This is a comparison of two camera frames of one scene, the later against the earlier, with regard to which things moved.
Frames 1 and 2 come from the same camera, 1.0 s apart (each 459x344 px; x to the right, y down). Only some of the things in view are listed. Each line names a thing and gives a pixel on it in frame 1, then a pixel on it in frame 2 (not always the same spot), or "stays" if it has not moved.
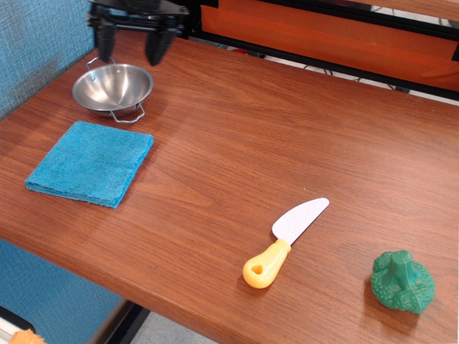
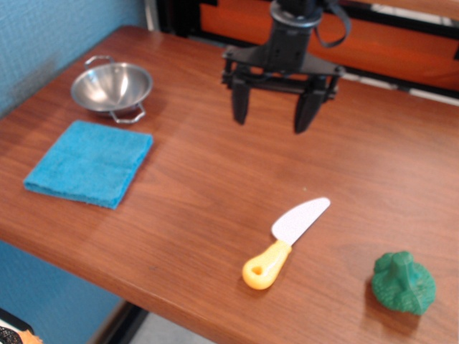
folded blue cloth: [91, 163] stays
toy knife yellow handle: [262, 271] stays
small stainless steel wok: [117, 89] stays
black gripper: [159, 18] to [282, 61]
